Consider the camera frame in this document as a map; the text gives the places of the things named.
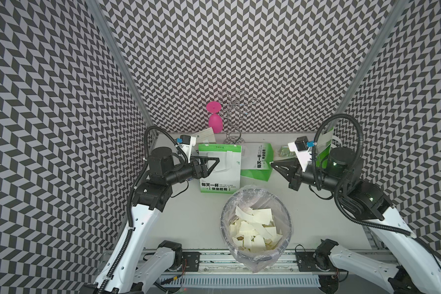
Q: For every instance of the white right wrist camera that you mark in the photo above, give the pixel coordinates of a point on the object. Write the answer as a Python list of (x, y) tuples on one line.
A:
[(302, 148)]

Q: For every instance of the pink plastic wine glass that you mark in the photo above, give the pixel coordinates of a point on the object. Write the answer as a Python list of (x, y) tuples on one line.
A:
[(215, 121)]

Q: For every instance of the chrome wire glass rack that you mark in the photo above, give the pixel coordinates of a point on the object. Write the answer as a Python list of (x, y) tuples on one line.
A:
[(236, 106)]

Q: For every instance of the trash bin with plastic liner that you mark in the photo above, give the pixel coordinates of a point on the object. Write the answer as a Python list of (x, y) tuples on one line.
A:
[(256, 197)]

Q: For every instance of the green white bag with handles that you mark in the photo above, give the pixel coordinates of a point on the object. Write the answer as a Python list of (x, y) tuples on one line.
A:
[(326, 142)]

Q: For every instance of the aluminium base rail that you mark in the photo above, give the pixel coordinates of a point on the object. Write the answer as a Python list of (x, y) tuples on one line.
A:
[(219, 270)]

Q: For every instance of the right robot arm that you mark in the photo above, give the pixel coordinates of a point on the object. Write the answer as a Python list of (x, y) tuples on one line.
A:
[(417, 270)]

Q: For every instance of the green white takeout bag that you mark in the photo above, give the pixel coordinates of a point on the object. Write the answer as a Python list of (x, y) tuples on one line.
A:
[(255, 161), (225, 177)]

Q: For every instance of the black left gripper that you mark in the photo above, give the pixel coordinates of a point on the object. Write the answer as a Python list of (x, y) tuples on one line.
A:
[(203, 172)]

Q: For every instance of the blue paper bag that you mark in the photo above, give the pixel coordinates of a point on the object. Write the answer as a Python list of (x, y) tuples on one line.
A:
[(205, 136)]

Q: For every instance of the shredded receipt pieces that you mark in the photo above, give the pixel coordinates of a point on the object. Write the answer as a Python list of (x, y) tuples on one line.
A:
[(254, 230)]

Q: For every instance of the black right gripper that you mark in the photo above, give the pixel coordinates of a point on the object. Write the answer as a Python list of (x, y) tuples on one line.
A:
[(290, 169)]

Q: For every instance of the left green juice box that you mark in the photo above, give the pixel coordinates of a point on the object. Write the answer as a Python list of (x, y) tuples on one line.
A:
[(284, 151)]

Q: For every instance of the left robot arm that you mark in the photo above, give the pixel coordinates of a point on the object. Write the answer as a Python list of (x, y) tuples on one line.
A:
[(167, 161)]

